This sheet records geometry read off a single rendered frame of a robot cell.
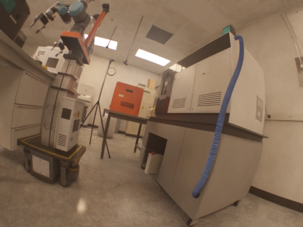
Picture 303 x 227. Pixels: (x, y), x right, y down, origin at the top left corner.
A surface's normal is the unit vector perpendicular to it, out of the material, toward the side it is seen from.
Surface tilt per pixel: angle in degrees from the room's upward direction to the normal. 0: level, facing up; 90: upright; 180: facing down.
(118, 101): 90
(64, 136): 90
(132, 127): 90
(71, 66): 90
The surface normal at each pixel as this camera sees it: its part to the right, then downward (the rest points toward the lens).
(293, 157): -0.91, -0.23
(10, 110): 0.35, 0.00
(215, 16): -0.22, 0.97
